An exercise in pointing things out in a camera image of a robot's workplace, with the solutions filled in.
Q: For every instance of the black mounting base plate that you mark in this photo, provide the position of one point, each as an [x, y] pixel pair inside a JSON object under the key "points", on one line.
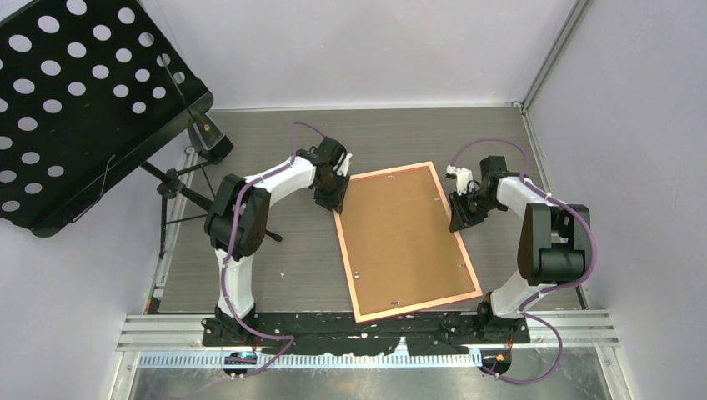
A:
{"points": [[449, 336]]}

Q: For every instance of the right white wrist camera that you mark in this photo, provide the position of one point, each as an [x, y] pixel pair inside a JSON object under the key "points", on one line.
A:
{"points": [[463, 177]]}

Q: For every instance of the black perforated music stand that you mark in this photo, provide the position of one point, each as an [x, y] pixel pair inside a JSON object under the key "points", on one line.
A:
{"points": [[90, 90]]}

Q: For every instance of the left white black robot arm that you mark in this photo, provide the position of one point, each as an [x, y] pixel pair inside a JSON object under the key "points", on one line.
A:
{"points": [[237, 224]]}

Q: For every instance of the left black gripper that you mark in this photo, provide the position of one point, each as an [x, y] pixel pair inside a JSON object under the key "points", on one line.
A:
{"points": [[334, 202]]}

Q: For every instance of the aluminium corner profile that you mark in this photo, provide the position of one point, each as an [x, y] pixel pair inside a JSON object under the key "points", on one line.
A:
{"points": [[570, 25]]}

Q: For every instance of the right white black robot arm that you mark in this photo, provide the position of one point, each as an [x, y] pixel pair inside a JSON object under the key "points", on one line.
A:
{"points": [[554, 247]]}

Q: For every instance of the orange wooden picture frame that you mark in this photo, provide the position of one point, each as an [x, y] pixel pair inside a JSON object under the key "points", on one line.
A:
{"points": [[420, 310]]}

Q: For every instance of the brown backing board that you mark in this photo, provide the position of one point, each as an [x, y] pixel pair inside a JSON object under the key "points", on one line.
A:
{"points": [[403, 243]]}

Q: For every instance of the aluminium rail front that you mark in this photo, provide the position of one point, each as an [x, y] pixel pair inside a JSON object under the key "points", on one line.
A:
{"points": [[182, 332]]}

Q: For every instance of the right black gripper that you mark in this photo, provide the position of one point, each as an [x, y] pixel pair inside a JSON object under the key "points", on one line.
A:
{"points": [[460, 217]]}

